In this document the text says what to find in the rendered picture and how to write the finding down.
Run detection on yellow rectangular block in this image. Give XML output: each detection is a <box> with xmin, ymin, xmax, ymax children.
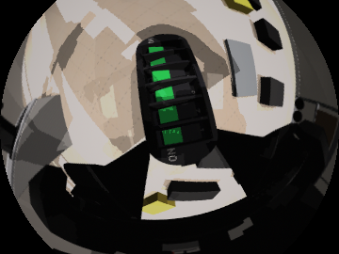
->
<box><xmin>142</xmin><ymin>191</ymin><xmax>176</xmax><ymax>214</ymax></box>
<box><xmin>225</xmin><ymin>0</ymin><xmax>253</xmax><ymax>14</ymax></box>

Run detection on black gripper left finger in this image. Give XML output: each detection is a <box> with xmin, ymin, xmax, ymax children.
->
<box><xmin>63</xmin><ymin>141</ymin><xmax>151</xmax><ymax>220</ymax></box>

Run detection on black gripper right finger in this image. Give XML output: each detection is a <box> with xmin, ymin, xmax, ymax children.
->
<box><xmin>216</xmin><ymin>122</ymin><xmax>294</xmax><ymax>196</ymax></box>

